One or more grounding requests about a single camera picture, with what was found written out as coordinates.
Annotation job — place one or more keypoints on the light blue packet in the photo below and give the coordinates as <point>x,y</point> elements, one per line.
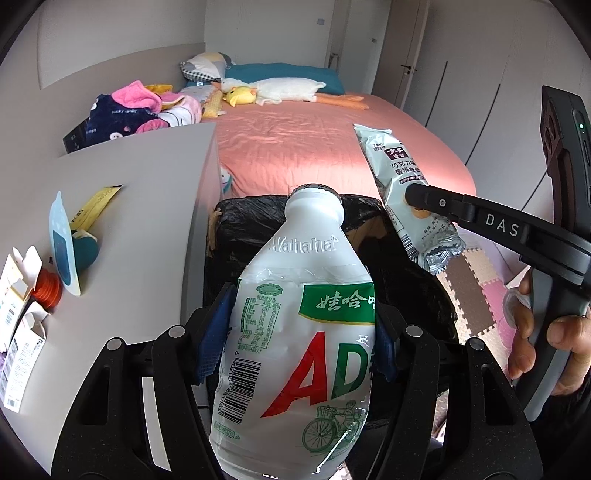
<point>62,244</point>

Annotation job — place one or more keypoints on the yellow long plush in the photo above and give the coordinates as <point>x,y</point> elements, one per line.
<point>213,106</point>

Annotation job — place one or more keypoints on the bed with pink sheet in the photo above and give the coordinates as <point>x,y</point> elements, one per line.
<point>300,147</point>

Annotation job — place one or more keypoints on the yellow duck plush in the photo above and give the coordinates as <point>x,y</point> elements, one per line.
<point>240,96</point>

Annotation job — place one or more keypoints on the white plastic drink bottle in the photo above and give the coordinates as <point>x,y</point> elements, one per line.
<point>286,323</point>

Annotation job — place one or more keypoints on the white cardboard box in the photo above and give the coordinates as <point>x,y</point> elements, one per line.
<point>23,360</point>
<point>18,277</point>

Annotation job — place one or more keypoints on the white room door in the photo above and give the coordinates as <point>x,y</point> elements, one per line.
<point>406,46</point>

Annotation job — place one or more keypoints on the teal round lid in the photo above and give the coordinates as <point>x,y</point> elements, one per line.
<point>87,251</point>

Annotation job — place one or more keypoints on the yellow packet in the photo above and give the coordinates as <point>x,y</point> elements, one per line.
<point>94,205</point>

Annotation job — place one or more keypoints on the navy patterned garment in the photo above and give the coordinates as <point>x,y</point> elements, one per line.
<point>115,120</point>

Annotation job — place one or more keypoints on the pink fleece garment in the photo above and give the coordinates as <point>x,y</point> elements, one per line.
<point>134,94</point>

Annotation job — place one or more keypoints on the foam puzzle floor mat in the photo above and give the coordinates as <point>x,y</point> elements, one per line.
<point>475,295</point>

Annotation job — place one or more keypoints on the white wardrobe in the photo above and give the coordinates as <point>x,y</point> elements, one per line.
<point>498,69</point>

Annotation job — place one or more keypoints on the black box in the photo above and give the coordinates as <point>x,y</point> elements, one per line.
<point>76,136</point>

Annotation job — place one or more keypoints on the silver snack wrapper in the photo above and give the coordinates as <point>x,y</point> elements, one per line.
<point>392,166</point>

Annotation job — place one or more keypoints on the person's right hand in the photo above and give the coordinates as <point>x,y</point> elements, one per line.
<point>579,355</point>

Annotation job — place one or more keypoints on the white goose plush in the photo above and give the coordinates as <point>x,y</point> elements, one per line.
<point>286,87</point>

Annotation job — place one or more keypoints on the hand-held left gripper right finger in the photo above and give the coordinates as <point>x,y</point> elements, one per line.
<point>384,353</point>

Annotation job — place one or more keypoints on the white and pink garment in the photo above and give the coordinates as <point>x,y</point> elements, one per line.
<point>182,110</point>

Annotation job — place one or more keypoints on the small white plush toy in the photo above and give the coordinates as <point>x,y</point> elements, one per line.
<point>225,180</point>

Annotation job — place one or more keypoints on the checked grey pillow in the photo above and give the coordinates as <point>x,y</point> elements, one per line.
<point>203,67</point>

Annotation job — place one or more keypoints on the person's right forearm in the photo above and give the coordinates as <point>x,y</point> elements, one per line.
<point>568,438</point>

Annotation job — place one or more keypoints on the teal pillow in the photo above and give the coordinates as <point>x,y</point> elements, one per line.
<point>286,74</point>

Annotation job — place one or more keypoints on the trash bin with black bag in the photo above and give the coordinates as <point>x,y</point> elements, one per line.
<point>249,226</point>

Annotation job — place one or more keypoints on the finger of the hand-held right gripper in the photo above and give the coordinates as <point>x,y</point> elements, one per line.
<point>438,203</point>

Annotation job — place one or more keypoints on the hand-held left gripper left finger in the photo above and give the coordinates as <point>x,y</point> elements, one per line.
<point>216,334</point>

